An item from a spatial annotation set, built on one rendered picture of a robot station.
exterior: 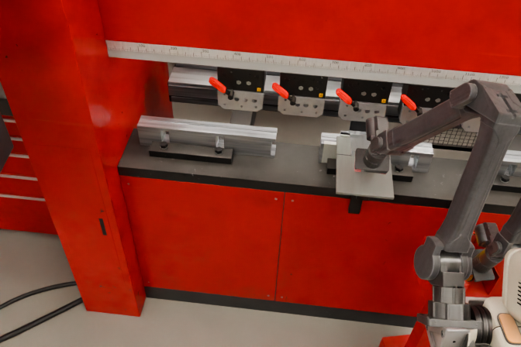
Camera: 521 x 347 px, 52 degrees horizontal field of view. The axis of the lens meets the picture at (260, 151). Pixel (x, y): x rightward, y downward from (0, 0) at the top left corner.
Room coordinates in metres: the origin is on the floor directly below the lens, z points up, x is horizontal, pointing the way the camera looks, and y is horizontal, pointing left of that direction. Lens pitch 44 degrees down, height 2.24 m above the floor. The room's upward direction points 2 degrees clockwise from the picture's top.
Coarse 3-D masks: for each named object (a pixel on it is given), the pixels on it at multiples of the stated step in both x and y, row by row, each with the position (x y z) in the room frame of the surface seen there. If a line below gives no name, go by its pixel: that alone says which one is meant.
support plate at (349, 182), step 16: (336, 144) 1.34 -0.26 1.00; (336, 160) 1.26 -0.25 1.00; (352, 160) 1.27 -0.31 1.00; (336, 176) 1.19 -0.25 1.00; (352, 176) 1.20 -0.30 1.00; (368, 176) 1.20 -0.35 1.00; (384, 176) 1.20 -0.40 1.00; (336, 192) 1.13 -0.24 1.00; (352, 192) 1.13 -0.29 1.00; (368, 192) 1.13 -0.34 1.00; (384, 192) 1.13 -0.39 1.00
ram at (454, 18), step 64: (128, 0) 1.42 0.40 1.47; (192, 0) 1.40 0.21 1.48; (256, 0) 1.39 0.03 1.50; (320, 0) 1.37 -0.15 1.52; (384, 0) 1.36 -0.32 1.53; (448, 0) 1.35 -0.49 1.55; (512, 0) 1.33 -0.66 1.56; (256, 64) 1.39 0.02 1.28; (384, 64) 1.36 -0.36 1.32; (448, 64) 1.34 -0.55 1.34; (512, 64) 1.33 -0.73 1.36
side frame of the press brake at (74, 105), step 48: (0, 0) 1.23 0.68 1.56; (48, 0) 1.22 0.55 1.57; (96, 0) 1.42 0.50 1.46; (0, 48) 1.23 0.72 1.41; (48, 48) 1.22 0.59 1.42; (96, 48) 1.35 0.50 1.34; (48, 96) 1.22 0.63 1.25; (96, 96) 1.28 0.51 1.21; (144, 96) 1.69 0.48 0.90; (48, 144) 1.23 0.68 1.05; (96, 144) 1.22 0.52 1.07; (48, 192) 1.23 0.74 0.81; (96, 192) 1.22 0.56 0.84; (96, 240) 1.22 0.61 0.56; (96, 288) 1.23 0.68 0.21
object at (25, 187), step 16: (16, 128) 1.60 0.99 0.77; (16, 144) 1.61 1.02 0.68; (16, 160) 1.61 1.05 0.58; (0, 176) 1.61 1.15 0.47; (16, 176) 1.61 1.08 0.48; (32, 176) 1.61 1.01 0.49; (0, 192) 1.62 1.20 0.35; (16, 192) 1.61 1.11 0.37; (32, 192) 1.61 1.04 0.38; (0, 208) 1.62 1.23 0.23; (16, 208) 1.62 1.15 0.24; (32, 208) 1.61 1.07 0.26; (0, 224) 1.63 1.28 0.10; (16, 224) 1.62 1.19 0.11; (32, 224) 1.62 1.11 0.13; (48, 224) 1.61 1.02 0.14
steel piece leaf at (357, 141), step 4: (352, 136) 1.39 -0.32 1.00; (356, 136) 1.39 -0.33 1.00; (360, 136) 1.39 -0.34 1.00; (364, 136) 1.39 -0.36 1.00; (352, 140) 1.37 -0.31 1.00; (356, 140) 1.37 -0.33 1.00; (360, 140) 1.37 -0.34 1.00; (364, 140) 1.37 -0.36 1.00; (352, 144) 1.35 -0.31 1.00; (356, 144) 1.35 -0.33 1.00; (360, 144) 1.35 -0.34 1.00; (364, 144) 1.35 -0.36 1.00; (368, 144) 1.35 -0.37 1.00; (352, 148) 1.33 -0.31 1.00; (356, 148) 1.33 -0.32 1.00; (364, 148) 1.33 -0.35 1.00; (352, 152) 1.29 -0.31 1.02
